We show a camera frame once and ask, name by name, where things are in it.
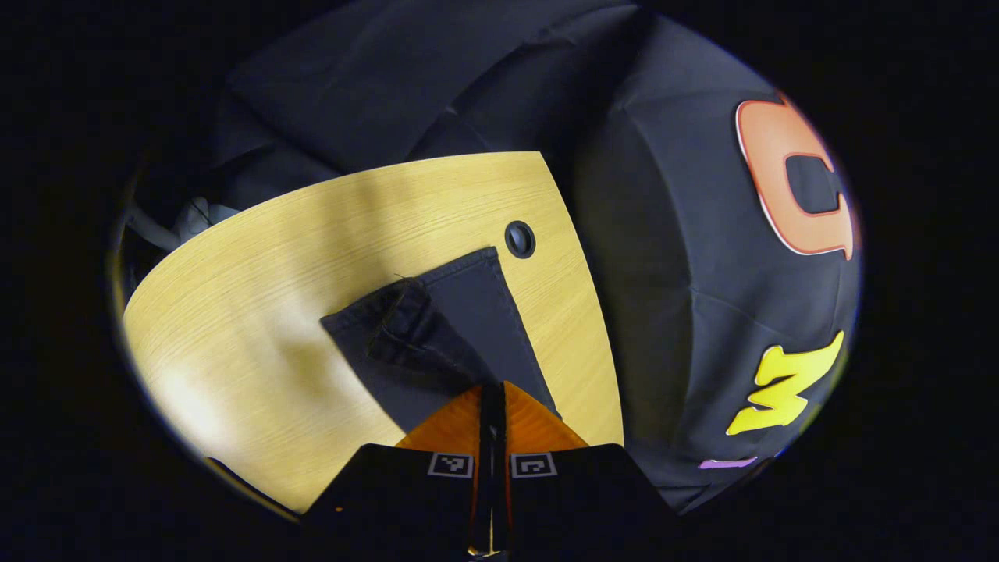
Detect black jeans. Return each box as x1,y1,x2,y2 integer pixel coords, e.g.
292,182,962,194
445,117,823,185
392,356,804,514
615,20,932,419
320,246,559,434

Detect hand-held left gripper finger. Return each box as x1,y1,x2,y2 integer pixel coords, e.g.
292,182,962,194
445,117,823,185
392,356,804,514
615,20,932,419
493,381,680,559
299,382,494,559

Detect black backdrop cloth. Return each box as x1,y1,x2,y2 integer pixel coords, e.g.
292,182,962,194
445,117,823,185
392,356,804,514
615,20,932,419
117,0,863,516

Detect black table cable grommet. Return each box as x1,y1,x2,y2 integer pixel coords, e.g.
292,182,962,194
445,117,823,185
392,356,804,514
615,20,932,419
504,220,537,259

